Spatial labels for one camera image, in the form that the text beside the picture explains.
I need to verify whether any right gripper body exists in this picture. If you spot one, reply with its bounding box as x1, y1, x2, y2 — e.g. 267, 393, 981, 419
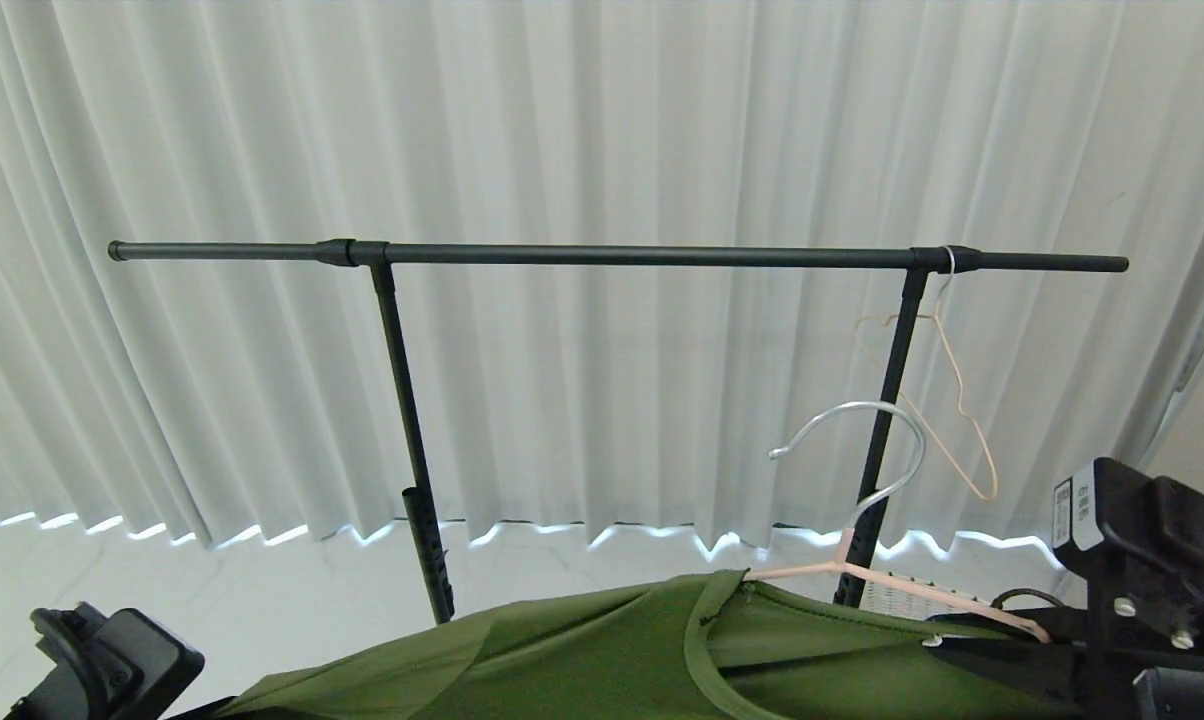
1072, 600, 1204, 720

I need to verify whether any pink clothes hanger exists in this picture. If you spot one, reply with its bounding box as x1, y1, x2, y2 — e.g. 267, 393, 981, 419
852, 275, 1000, 501
747, 402, 1053, 643

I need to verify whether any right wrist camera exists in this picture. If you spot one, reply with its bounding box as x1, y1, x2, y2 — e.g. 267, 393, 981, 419
1050, 455, 1204, 651

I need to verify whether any white laundry basket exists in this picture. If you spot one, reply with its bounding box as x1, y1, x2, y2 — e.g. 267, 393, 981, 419
857, 570, 1063, 616

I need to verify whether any green printed shirt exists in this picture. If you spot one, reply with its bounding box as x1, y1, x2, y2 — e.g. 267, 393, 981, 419
212, 570, 1083, 720

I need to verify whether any black clothes rack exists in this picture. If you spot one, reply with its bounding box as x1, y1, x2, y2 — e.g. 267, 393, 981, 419
107, 238, 1130, 626

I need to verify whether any white curtain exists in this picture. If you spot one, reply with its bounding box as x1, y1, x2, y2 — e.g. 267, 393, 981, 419
0, 0, 1204, 561

